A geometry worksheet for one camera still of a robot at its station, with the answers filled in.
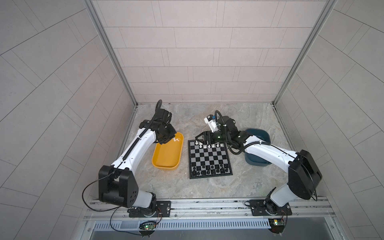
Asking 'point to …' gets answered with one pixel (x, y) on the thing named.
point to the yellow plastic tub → (168, 156)
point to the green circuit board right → (277, 225)
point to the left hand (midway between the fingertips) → (178, 132)
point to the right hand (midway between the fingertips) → (198, 138)
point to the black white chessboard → (208, 160)
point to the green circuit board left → (149, 226)
